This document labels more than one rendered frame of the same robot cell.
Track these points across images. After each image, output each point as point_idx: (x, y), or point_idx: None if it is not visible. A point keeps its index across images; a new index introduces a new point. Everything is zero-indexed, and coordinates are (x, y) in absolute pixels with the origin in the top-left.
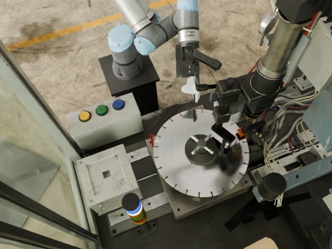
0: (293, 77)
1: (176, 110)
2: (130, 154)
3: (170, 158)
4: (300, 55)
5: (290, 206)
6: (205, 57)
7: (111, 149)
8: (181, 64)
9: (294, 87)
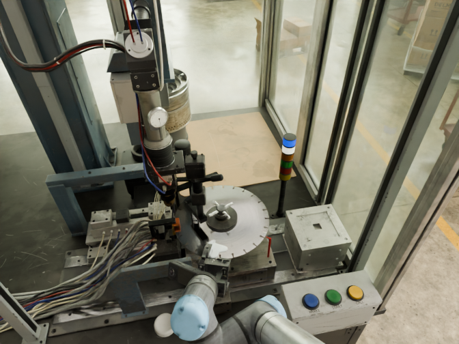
0: None
1: None
2: (295, 276)
3: (253, 215)
4: None
5: (157, 196)
6: (187, 267)
7: (314, 246)
8: (222, 263)
9: (54, 332)
